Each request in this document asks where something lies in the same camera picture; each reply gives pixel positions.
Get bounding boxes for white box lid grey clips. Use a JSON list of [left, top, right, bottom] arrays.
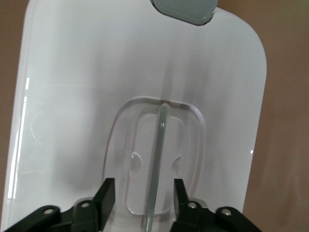
[[4, 0, 267, 232]]

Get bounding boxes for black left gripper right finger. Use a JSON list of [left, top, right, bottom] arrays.
[[172, 178, 213, 232]]

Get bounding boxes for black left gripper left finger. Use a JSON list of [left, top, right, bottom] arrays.
[[71, 177, 116, 232]]

